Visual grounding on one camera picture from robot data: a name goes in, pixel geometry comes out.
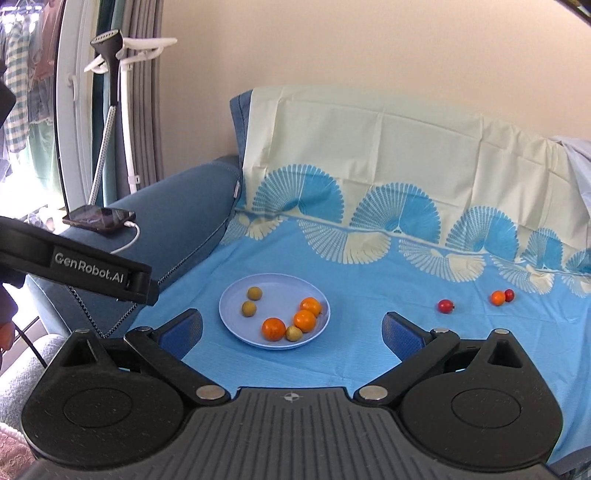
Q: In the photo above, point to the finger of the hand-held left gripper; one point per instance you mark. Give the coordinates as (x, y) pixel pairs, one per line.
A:
(144, 284)

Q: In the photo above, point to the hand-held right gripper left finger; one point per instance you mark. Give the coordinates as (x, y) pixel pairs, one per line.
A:
(180, 334)

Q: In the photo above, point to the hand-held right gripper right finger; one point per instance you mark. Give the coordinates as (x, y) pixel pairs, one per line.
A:
(406, 334)

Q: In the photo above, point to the yellow-green round fruit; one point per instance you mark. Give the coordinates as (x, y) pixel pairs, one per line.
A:
(254, 293)
(294, 333)
(249, 308)

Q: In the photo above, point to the large orange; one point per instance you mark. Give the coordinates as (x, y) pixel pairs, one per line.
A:
(273, 328)

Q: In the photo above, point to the oval orange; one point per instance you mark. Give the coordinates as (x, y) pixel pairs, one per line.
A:
(310, 305)

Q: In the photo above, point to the round orange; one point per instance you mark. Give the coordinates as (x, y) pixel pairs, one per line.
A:
(304, 320)

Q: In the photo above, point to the light blue plate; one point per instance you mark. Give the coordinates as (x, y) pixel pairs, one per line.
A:
(277, 281)

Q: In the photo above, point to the person's left hand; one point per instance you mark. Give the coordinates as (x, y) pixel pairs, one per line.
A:
(5, 339)

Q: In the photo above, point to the black smartphone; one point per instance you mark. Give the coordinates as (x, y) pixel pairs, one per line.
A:
(99, 218)

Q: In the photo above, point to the blue sofa armrest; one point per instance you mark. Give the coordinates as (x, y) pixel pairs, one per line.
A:
(184, 207)

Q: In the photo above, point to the small orange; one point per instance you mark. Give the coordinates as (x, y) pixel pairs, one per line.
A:
(497, 297)

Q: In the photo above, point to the small dark red fruit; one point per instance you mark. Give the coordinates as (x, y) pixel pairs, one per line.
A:
(509, 295)

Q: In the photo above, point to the blue and cream printed blanket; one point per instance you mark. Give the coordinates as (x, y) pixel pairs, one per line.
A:
(392, 207)

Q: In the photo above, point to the garment steamer on stand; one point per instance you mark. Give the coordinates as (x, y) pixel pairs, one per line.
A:
(127, 115)

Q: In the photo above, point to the grey curtain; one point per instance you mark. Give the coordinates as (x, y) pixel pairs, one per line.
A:
(138, 115)

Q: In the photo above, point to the checked hanging shirt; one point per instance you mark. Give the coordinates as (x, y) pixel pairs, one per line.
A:
(18, 92)

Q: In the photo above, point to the pink cloth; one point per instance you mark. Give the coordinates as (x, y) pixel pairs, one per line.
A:
(16, 454)

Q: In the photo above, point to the black garment steamer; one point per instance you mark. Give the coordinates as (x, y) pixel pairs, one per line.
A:
(108, 50)

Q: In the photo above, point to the pink hanging garment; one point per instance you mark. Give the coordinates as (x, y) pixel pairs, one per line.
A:
(46, 41)

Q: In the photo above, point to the light blue cloth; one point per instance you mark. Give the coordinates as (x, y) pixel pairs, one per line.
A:
(579, 161)

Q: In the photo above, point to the white door frame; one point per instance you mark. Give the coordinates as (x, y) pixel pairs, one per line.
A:
(76, 115)

